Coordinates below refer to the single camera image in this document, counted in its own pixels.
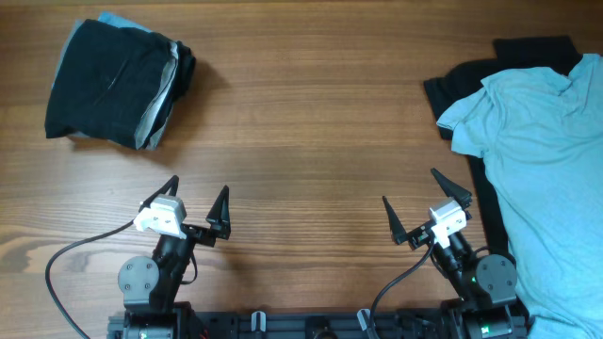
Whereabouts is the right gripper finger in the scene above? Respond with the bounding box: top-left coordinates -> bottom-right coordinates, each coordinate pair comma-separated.
382,196 -> 407,245
431,168 -> 472,207

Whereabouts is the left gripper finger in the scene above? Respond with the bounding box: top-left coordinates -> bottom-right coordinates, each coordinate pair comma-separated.
205,186 -> 230,225
139,175 -> 179,211

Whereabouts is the light blue t-shirt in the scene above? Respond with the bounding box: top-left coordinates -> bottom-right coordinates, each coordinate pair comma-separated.
437,54 -> 602,338

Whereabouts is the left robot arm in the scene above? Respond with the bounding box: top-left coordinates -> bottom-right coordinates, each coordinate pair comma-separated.
106,175 -> 231,339

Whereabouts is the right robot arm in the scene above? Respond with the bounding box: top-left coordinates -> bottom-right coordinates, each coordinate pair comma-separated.
358,168 -> 528,339

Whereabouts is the folded grey shirt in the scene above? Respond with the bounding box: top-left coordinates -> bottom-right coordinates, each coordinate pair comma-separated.
134,40 -> 179,150

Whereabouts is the folded black shirt on stack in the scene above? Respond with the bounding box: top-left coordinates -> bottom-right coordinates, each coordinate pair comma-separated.
44,20 -> 196,150

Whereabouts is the black shirt on right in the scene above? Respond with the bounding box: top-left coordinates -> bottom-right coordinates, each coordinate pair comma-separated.
423,36 -> 582,253

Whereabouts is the folded light blue shirt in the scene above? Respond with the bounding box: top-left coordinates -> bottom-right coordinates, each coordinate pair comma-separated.
52,11 -> 151,87

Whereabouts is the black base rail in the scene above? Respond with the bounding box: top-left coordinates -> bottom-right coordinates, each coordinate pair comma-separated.
106,308 -> 529,339

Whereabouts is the left black cable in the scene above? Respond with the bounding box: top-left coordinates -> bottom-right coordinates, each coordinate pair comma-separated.
44,218 -> 138,339

